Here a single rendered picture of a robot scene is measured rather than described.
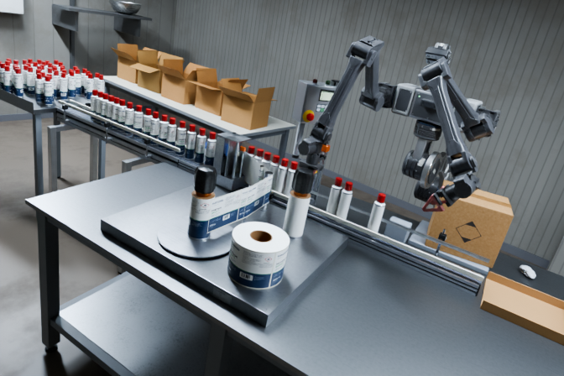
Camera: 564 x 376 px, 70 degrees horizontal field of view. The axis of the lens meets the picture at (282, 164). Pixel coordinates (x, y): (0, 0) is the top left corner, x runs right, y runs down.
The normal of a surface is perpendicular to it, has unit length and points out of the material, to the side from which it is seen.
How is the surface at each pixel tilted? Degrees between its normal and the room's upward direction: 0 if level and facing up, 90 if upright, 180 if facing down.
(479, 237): 90
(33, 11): 90
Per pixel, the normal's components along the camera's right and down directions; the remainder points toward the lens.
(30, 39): 0.77, 0.34
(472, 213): -0.40, 0.25
